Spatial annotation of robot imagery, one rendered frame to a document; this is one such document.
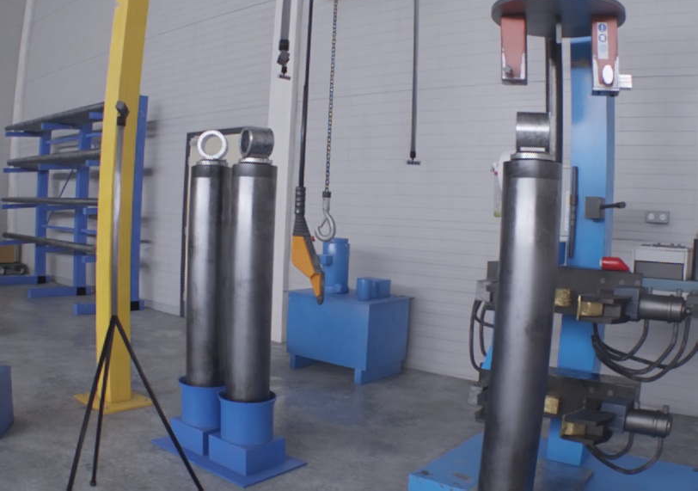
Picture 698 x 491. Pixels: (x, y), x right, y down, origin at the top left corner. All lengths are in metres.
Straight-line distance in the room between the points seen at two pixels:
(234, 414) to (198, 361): 0.36
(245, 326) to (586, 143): 1.78
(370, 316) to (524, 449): 2.53
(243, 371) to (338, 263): 2.21
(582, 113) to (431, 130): 2.39
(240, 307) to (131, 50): 1.87
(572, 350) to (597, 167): 0.85
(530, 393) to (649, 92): 2.85
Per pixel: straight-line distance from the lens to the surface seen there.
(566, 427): 2.48
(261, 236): 2.84
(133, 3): 4.06
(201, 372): 3.17
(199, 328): 3.13
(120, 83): 3.91
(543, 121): 2.18
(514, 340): 2.16
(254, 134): 2.88
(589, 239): 2.90
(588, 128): 2.94
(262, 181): 2.84
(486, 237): 4.85
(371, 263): 5.41
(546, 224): 2.13
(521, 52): 2.60
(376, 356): 4.71
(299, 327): 4.99
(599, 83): 2.56
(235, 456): 3.02
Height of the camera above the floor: 1.25
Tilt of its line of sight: 2 degrees down
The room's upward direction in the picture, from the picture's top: 3 degrees clockwise
